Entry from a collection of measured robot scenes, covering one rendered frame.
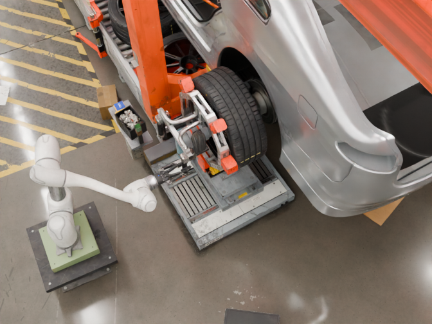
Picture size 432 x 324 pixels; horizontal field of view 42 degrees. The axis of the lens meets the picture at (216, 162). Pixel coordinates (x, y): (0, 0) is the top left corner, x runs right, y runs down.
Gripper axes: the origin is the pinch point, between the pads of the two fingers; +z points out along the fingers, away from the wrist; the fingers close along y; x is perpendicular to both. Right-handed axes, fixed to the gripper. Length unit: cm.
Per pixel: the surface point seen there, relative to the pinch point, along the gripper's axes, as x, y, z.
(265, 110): 3, -10, 66
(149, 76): 21, -60, 8
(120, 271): -83, 8, -63
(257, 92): 8, -21, 67
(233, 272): -83, 50, 7
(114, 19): -33, -174, 25
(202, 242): -75, 21, -2
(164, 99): -9, -60, 15
